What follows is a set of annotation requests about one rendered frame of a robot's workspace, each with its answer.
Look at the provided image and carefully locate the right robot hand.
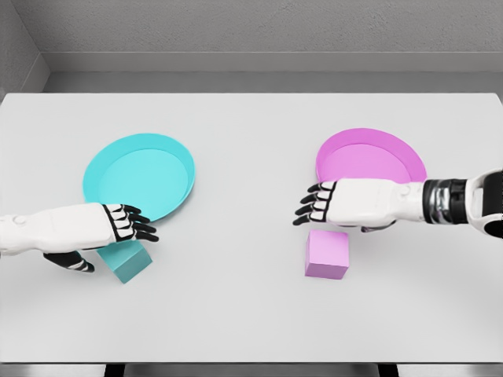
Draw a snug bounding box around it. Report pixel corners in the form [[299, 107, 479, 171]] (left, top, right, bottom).
[[292, 178, 398, 233]]

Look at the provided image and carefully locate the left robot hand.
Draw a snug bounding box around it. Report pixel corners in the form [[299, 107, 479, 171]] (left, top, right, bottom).
[[42, 203, 160, 275]]

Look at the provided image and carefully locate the pink plate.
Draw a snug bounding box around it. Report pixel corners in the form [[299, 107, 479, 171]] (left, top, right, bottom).
[[315, 127, 428, 185]]

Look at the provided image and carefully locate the cyan block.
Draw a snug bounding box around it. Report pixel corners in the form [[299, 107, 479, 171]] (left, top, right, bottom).
[[97, 241, 153, 285]]

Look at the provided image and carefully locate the pink block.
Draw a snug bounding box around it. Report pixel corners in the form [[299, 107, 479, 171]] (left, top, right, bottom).
[[303, 229, 351, 281]]

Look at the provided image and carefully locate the cyan plate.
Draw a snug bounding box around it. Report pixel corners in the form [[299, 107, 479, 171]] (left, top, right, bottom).
[[82, 133, 196, 222]]

